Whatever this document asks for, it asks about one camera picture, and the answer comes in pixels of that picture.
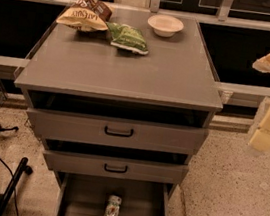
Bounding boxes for grey top drawer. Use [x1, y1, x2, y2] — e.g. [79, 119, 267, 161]
[27, 91, 208, 155]

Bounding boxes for grey drawer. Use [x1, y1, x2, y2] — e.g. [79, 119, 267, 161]
[43, 140, 189, 185]
[27, 91, 208, 155]
[53, 174, 169, 216]

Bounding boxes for grey middle drawer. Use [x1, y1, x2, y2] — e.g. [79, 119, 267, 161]
[43, 140, 189, 185]

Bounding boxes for grey drawer cabinet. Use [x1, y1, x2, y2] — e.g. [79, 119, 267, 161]
[0, 0, 236, 200]

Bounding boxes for grey bottom drawer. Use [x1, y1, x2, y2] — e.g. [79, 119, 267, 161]
[53, 174, 169, 216]

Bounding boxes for white bowl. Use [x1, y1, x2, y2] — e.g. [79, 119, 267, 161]
[148, 14, 184, 38]

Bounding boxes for green snack bag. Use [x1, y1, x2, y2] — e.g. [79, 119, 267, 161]
[106, 22, 149, 56]

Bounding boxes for brown yellow chip bag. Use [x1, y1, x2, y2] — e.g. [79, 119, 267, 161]
[56, 0, 112, 32]

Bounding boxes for grey metal railing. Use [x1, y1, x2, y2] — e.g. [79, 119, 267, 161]
[0, 0, 270, 148]

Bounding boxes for black top drawer handle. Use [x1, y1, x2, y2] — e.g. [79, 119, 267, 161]
[103, 126, 134, 138]

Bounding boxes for black drawer handle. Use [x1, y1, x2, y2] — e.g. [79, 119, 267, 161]
[104, 163, 128, 174]
[103, 126, 134, 138]

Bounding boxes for black middle drawer handle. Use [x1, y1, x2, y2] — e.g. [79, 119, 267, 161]
[104, 163, 128, 174]

